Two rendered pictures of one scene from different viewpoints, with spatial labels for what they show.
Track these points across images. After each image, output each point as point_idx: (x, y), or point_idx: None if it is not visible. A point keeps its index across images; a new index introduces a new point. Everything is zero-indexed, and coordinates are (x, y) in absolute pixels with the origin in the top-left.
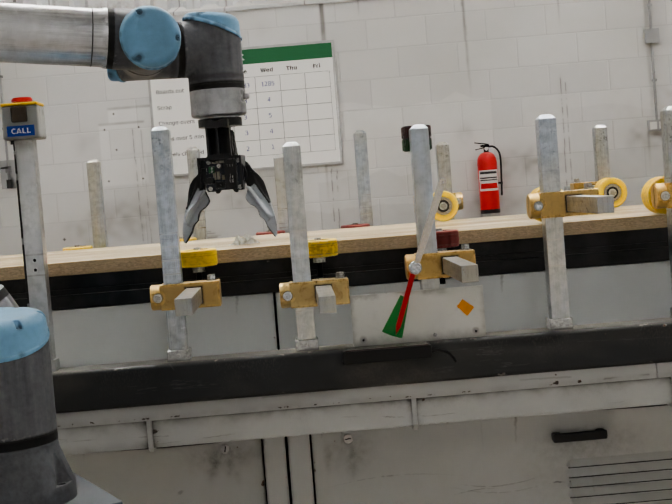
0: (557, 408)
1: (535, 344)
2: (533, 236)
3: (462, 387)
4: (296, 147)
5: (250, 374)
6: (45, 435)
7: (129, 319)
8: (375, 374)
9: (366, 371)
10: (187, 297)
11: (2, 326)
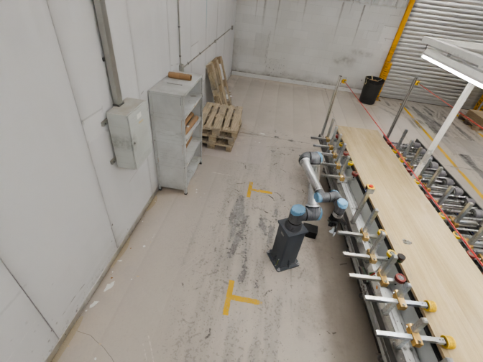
0: (376, 320)
1: (376, 306)
2: None
3: None
4: (382, 234)
5: (357, 253)
6: (292, 223)
7: (376, 230)
8: None
9: None
10: (340, 232)
11: (292, 210)
